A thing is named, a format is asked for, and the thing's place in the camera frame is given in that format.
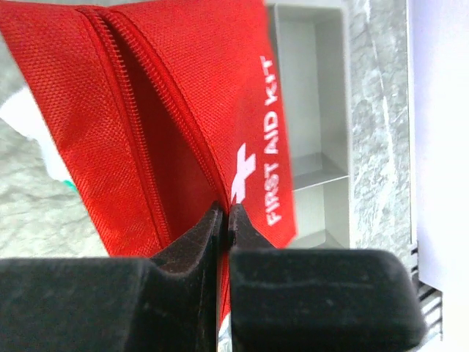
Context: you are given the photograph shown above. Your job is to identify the red first aid pouch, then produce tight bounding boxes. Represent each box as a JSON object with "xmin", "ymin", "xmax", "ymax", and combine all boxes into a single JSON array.
[{"xmin": 0, "ymin": 0, "xmax": 298, "ymax": 257}]

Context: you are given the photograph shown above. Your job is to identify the grey divided tray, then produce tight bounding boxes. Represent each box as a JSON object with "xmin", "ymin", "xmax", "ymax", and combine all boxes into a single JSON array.
[{"xmin": 267, "ymin": 1, "xmax": 352, "ymax": 249}]

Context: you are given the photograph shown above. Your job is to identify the small white plastic bottle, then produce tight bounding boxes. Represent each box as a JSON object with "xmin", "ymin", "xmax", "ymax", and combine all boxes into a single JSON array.
[{"xmin": 1, "ymin": 86, "xmax": 77, "ymax": 191}]

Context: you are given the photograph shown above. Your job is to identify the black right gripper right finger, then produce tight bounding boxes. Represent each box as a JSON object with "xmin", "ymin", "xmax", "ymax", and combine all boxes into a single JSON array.
[{"xmin": 228, "ymin": 205, "xmax": 426, "ymax": 351}]

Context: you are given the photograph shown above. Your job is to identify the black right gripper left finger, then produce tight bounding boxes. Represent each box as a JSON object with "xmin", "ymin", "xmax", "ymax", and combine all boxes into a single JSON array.
[{"xmin": 1, "ymin": 205, "xmax": 223, "ymax": 351}]

